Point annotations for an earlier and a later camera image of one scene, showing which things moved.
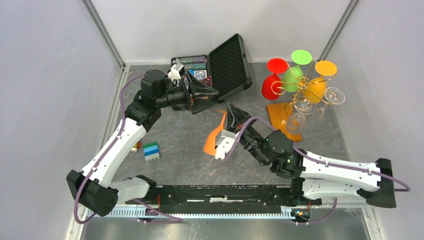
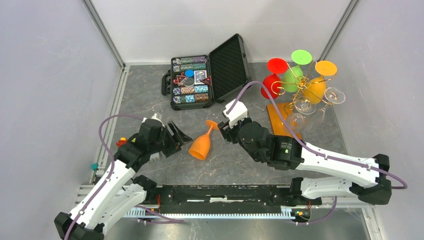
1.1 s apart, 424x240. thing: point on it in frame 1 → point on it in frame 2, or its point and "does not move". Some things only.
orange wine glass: (210, 146) → (199, 148)
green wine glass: (292, 77) does not move
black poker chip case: (225, 69) does not move
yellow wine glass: (316, 87) does not move
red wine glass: (271, 89) does not move
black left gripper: (199, 87) → (176, 140)
